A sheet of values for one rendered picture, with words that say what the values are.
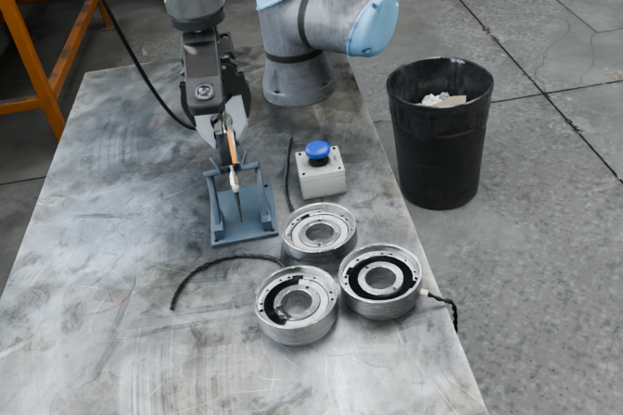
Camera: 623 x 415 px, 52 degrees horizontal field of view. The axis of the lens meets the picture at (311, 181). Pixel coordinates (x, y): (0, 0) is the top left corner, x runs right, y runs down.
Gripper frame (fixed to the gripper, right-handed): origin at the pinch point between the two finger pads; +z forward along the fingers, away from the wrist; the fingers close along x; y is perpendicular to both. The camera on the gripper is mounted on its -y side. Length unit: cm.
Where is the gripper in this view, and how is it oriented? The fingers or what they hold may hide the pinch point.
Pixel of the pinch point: (226, 142)
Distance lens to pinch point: 94.0
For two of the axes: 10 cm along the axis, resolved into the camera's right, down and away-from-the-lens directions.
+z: 1.0, 7.5, 6.5
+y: -1.5, -6.3, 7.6
